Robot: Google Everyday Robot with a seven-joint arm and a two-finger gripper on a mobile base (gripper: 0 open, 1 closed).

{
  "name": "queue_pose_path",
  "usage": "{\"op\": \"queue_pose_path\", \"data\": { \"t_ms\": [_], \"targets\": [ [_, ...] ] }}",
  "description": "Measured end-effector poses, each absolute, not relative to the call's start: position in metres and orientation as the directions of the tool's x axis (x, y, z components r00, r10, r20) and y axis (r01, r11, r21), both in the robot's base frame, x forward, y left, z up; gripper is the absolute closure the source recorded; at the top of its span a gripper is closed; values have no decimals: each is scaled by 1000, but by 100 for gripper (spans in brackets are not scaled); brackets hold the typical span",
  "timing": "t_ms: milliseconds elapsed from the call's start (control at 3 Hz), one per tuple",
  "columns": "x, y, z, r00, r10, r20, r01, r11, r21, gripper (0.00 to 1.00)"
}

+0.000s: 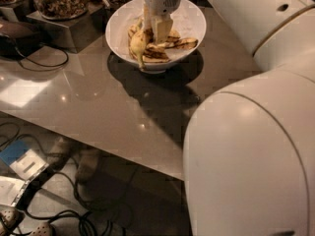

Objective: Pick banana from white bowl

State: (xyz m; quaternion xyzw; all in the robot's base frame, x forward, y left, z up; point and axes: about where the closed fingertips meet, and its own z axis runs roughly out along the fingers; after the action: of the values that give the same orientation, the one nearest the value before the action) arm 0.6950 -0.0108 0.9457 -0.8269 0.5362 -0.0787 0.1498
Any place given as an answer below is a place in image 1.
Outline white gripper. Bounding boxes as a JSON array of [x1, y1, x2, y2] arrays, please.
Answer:
[[143, 0, 181, 44]]

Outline yellow spotted banana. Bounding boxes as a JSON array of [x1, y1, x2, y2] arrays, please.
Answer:
[[130, 29, 151, 70]]

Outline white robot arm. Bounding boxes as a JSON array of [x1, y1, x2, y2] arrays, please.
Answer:
[[183, 0, 315, 236]]

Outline brown banana peels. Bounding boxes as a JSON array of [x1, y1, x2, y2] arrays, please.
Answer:
[[127, 18, 198, 66]]

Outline white ceramic bowl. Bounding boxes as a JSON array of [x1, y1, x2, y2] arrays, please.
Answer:
[[105, 0, 207, 74]]

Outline steel riser block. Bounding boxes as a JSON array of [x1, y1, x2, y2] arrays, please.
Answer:
[[27, 3, 105, 53], [0, 0, 35, 22]]

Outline steel riser block left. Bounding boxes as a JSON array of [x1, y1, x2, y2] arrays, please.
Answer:
[[0, 0, 35, 22]]

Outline grey shoe right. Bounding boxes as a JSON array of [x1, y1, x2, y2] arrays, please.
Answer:
[[75, 148, 100, 184]]

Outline grey shoe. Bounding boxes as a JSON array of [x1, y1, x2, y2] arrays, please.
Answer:
[[75, 148, 100, 184], [46, 137, 76, 171]]

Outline grey shoe left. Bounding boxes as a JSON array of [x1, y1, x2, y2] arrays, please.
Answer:
[[46, 137, 76, 171]]

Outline blue and white box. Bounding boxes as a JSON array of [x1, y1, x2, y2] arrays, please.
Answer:
[[0, 140, 48, 180]]

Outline white flat box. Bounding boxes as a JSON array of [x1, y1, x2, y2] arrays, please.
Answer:
[[0, 176, 26, 207]]

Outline beige clog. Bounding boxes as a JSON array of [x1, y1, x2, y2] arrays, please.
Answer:
[[0, 207, 20, 236], [29, 222, 55, 236]]

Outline black cable on table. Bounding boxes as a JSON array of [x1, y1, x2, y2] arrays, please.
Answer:
[[9, 41, 70, 71]]

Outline black floor cables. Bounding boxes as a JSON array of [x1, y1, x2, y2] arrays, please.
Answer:
[[0, 121, 136, 236]]

